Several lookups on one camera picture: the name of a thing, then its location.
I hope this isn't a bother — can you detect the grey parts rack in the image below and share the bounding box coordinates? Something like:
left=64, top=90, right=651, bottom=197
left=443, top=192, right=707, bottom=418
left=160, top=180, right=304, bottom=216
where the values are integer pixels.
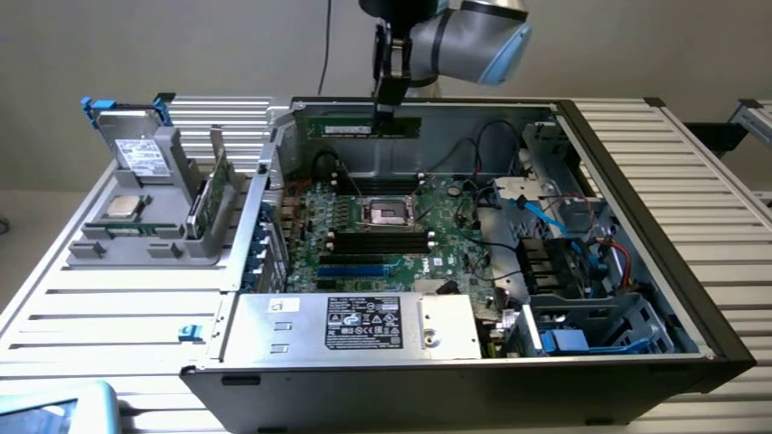
left=64, top=125, right=250, bottom=269

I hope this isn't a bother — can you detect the black box beside table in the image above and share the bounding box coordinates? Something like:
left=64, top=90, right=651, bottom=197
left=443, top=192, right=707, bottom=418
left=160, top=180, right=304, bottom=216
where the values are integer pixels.
left=683, top=120, right=748, bottom=160

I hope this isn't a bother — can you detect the long black expansion slot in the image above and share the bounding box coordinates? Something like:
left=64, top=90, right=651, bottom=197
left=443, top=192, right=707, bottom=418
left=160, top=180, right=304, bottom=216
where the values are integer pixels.
left=318, top=253, right=388, bottom=267

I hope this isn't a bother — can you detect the blue disk caddy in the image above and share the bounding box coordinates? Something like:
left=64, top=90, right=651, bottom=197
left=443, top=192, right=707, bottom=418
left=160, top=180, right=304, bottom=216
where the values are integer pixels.
left=539, top=328, right=592, bottom=355

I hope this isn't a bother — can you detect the green graphics card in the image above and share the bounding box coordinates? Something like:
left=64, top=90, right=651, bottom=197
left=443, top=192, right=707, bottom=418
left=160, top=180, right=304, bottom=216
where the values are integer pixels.
left=184, top=125, right=235, bottom=241

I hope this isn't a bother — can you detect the silver power supply unit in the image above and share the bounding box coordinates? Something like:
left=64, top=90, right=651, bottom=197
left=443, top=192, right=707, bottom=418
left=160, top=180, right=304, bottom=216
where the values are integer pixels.
left=218, top=291, right=486, bottom=363

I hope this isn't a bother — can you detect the black open PC case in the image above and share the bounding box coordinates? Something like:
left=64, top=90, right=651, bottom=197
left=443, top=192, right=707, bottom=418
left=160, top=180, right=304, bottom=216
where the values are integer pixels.
left=179, top=95, right=759, bottom=434

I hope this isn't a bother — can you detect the CPU socket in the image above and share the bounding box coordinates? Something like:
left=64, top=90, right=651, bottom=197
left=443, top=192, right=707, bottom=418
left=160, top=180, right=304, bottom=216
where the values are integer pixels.
left=358, top=195, right=419, bottom=228

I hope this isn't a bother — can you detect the blue expansion slot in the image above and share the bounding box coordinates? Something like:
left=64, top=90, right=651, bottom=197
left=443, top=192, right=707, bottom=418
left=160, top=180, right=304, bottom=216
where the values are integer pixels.
left=315, top=265, right=388, bottom=278

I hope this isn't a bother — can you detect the metal disk bay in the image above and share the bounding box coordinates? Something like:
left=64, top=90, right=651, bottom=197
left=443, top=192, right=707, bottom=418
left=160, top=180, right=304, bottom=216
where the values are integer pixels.
left=519, top=291, right=680, bottom=359

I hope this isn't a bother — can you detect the green motherboard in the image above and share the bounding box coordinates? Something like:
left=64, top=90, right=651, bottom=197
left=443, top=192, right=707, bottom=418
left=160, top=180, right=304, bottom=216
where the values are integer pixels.
left=282, top=173, right=503, bottom=318

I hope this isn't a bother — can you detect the slatted metal side table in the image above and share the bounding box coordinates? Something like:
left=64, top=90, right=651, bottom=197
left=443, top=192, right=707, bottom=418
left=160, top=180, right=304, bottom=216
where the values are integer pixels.
left=726, top=97, right=772, bottom=137

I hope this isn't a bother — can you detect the green RAM stick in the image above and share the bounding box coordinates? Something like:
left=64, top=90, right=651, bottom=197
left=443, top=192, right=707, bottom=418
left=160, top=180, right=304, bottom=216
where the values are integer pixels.
left=100, top=225, right=178, bottom=238
left=310, top=114, right=424, bottom=139

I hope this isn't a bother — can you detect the silver CPU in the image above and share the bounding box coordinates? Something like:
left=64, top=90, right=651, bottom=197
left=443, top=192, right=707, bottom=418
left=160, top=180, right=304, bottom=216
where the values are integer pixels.
left=106, top=193, right=147, bottom=222

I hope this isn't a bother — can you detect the black RAM slot bank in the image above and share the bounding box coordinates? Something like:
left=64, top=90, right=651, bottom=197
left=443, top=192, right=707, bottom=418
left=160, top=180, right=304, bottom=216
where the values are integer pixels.
left=326, top=228, right=438, bottom=256
left=335, top=173, right=424, bottom=196

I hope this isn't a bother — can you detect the red wire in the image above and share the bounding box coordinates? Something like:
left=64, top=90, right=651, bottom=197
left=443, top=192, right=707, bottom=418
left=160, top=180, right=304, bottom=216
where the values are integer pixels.
left=607, top=241, right=634, bottom=285

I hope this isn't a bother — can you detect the thin black hanging cable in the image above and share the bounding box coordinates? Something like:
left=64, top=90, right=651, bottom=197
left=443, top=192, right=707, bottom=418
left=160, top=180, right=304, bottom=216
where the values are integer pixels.
left=316, top=0, right=335, bottom=97

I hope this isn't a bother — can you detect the hard disk with blue caddy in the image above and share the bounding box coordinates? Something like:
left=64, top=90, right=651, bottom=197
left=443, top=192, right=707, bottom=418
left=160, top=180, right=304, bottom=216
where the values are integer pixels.
left=79, top=94, right=176, bottom=178

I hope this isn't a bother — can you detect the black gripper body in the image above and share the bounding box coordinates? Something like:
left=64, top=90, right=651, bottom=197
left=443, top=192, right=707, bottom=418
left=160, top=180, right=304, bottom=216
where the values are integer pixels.
left=371, top=21, right=416, bottom=109

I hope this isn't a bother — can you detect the silver chipset heatsink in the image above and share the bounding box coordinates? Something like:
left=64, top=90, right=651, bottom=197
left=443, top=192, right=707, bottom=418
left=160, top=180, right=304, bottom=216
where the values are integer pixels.
left=414, top=278, right=452, bottom=296

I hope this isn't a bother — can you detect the blue SATA wire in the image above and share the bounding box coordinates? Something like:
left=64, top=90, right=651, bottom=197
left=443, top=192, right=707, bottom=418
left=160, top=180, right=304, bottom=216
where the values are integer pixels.
left=508, top=194, right=574, bottom=240

